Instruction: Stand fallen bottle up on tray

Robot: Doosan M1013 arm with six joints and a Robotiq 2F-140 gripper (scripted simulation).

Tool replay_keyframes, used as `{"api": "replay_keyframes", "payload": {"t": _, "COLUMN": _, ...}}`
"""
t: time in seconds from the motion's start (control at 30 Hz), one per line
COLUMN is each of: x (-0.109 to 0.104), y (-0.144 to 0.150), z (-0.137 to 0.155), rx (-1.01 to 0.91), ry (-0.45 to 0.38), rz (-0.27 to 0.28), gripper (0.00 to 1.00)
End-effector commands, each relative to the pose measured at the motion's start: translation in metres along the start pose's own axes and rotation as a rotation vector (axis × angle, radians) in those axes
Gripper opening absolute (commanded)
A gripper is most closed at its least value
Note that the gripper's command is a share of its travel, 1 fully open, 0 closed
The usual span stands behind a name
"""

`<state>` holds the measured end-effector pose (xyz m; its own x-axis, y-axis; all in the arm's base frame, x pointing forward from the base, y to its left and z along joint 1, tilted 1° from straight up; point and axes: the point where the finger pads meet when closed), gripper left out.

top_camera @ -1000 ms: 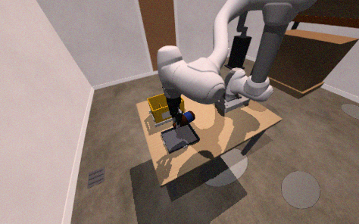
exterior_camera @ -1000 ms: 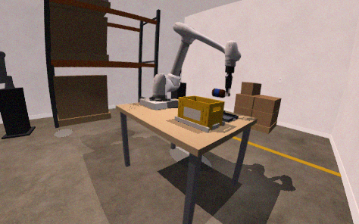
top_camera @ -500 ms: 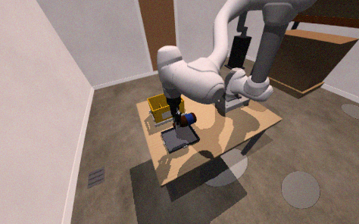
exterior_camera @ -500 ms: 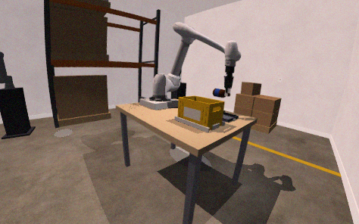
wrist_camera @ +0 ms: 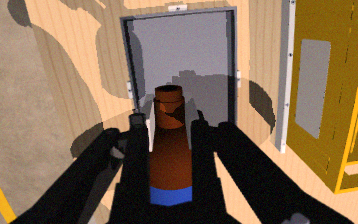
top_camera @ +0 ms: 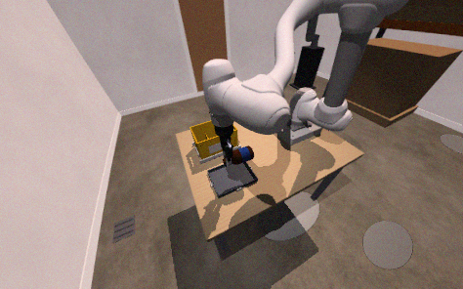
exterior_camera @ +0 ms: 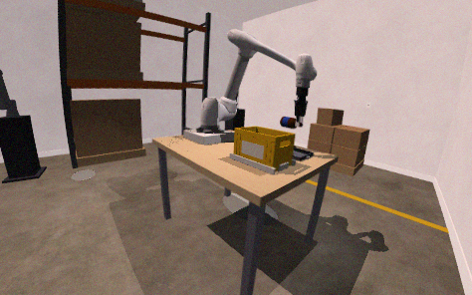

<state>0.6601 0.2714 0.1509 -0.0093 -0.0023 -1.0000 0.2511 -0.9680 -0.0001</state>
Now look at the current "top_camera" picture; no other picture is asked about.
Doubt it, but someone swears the yellow crate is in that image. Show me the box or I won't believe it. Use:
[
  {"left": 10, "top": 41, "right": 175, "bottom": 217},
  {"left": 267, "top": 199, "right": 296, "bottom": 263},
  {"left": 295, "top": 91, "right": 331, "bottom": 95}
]
[{"left": 190, "top": 121, "right": 238, "bottom": 159}]

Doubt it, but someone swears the brown bottle with blue label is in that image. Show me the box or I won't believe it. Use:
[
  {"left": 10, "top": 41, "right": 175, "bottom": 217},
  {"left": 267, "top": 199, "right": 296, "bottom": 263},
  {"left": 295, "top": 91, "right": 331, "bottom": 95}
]
[{"left": 231, "top": 145, "right": 254, "bottom": 165}]

